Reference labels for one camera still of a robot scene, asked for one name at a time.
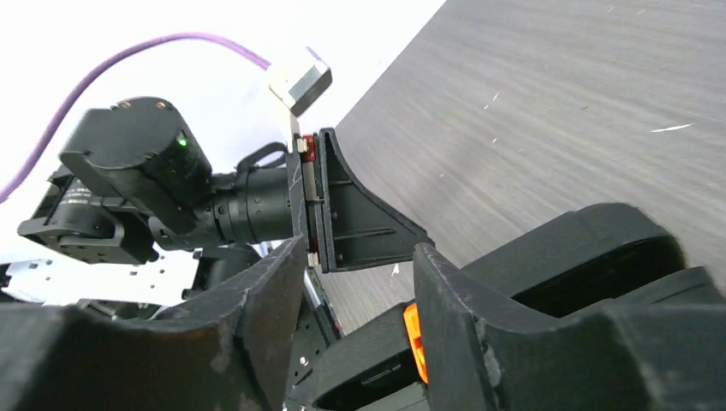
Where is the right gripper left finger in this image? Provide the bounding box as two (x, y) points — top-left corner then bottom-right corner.
(1, 236), (306, 410)

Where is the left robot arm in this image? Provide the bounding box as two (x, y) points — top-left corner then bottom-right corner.
(17, 98), (430, 272)

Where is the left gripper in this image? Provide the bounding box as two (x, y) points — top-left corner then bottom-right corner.
(286, 128), (434, 272)

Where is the black tool kit case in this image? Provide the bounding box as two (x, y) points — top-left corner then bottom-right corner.
(290, 203), (725, 410)

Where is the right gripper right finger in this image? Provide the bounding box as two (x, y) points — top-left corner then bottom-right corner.
(414, 244), (725, 410)

